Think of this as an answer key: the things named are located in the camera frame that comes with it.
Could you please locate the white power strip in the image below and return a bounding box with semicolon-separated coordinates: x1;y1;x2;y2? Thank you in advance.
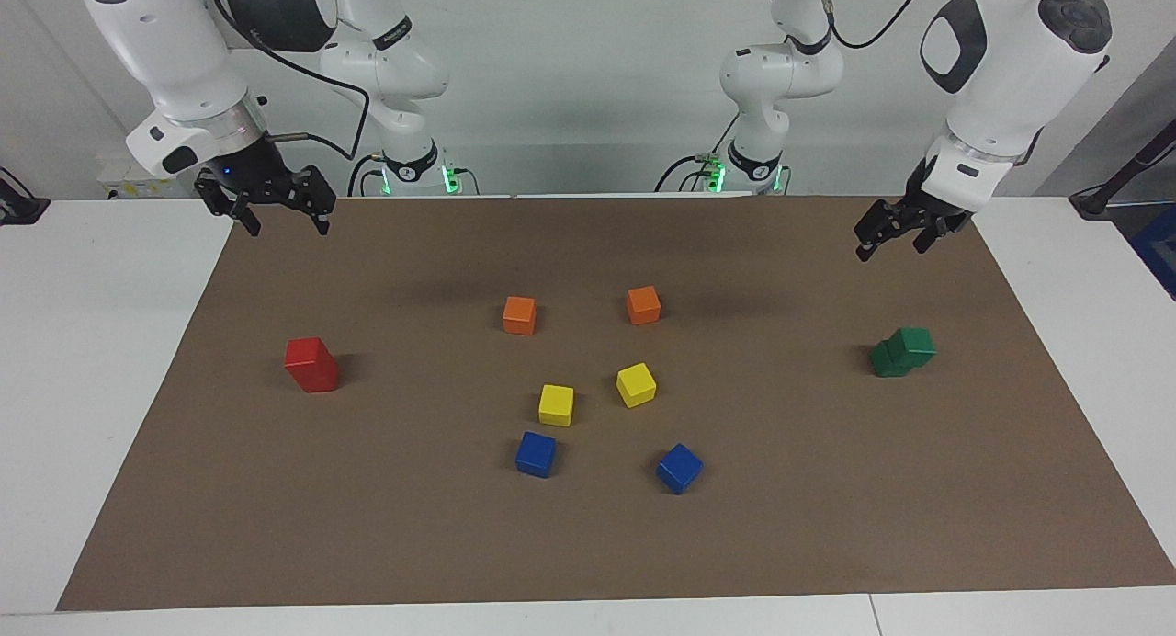
96;153;198;200

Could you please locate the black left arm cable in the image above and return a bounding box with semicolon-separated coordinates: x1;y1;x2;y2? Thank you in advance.
818;0;936;50

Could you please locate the yellow wooden cube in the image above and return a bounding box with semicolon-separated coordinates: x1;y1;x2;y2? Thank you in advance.
538;384;575;428
616;362;658;409

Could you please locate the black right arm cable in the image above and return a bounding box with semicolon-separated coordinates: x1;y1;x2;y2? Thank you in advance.
209;0;373;162

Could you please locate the black base cable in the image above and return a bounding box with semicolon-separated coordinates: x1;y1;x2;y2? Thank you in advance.
654;112;741;194
346;153;387;198

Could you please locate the black stand pole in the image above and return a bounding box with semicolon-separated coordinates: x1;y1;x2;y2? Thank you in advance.
1070;119;1176;219

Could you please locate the blue box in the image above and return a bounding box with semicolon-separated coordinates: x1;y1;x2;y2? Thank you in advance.
1128;202;1176;299

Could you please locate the blue wooden cube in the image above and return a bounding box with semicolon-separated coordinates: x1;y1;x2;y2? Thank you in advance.
656;442;705;496
514;431;558;479

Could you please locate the brown table mat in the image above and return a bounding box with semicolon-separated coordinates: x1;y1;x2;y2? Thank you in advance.
57;195;1176;612

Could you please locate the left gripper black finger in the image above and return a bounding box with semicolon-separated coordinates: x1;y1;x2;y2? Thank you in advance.
854;200;911;263
912;214;957;255

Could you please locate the green wooden cube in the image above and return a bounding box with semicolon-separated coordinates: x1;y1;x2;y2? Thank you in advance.
871;340;920;378
888;327;937;366

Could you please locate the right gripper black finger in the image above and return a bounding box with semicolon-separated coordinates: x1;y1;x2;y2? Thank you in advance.
195;171;262;238
293;165;337;236

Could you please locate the black clamp foot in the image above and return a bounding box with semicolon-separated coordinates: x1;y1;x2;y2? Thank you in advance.
0;165;51;226

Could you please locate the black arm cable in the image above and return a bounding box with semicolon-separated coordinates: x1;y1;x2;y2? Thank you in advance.
209;0;373;162
818;0;936;50

